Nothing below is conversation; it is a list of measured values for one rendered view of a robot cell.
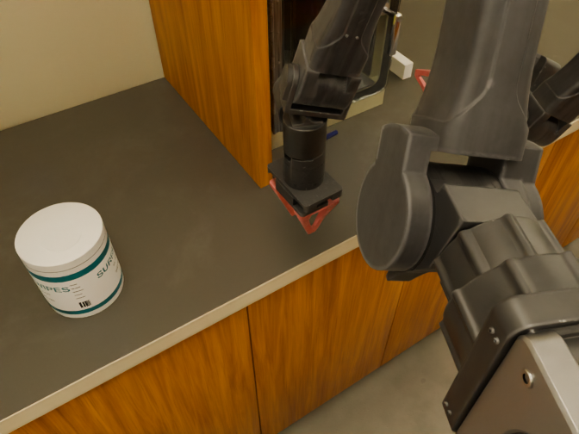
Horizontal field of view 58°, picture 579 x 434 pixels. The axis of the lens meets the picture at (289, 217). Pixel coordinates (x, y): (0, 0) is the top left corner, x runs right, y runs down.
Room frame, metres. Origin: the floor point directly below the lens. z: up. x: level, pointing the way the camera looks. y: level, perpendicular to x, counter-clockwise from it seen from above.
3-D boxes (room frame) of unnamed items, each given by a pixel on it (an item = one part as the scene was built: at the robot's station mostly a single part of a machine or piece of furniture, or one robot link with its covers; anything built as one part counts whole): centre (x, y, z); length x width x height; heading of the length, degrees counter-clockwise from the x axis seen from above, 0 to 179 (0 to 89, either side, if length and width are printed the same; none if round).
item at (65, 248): (0.52, 0.36, 1.02); 0.13 x 0.13 x 0.15
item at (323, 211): (0.53, -0.03, 1.14); 0.07 x 0.07 x 0.09; 33
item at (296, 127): (0.54, -0.02, 1.27); 0.07 x 0.06 x 0.07; 9
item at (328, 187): (0.54, -0.02, 1.21); 0.10 x 0.07 x 0.07; 33
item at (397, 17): (1.00, -0.20, 1.17); 0.05 x 0.03 x 0.10; 33
